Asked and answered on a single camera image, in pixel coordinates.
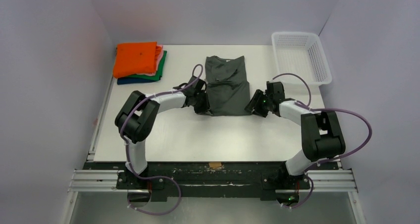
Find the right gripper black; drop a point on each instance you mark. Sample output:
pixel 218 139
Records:
pixel 254 102

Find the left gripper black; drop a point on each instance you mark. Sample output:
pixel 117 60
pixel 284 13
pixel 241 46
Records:
pixel 205 109

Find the dark grey t-shirt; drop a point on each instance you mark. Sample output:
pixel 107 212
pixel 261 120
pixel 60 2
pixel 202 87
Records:
pixel 228 89

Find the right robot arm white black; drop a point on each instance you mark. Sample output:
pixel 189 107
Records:
pixel 321 134

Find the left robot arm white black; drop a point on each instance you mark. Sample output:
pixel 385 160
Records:
pixel 136 118

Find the green folded t-shirt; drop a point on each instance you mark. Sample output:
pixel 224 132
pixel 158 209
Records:
pixel 159 72

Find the pink folded t-shirt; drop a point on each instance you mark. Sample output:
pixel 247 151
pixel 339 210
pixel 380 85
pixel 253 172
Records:
pixel 158 57

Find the white plastic basket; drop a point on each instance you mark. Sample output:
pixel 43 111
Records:
pixel 301 53

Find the orange folded t-shirt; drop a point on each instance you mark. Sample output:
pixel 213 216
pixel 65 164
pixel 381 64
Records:
pixel 135 58

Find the brown tape piece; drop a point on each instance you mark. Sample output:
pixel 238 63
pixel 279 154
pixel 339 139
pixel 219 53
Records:
pixel 215 165

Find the blue folded t-shirt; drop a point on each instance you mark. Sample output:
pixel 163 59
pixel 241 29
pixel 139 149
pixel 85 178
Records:
pixel 133 80

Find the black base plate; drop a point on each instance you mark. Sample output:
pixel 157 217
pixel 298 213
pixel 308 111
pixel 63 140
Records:
pixel 163 187

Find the aluminium frame rail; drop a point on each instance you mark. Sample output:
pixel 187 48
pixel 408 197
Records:
pixel 319 180

